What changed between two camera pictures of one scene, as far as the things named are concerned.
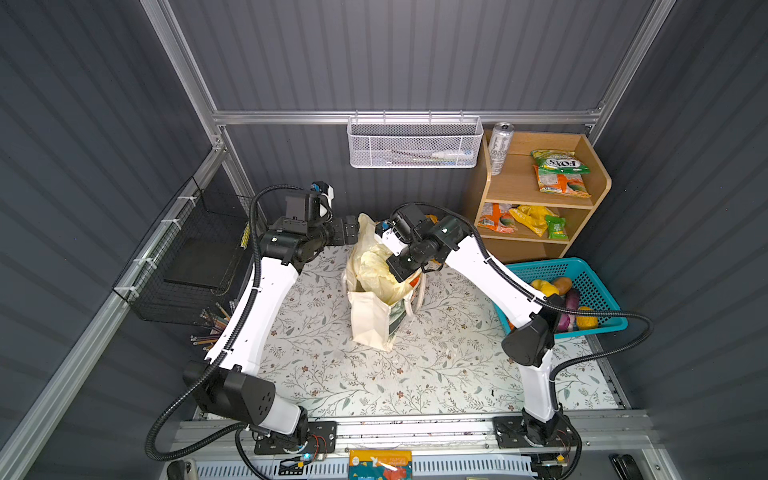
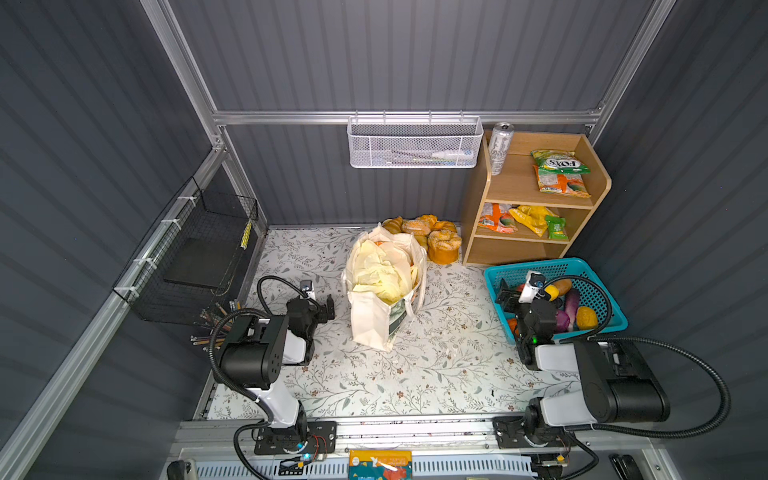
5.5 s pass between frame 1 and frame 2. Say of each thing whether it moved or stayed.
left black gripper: moved
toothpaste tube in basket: stayed
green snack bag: stayed
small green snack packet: stayed
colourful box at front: stayed
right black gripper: moved
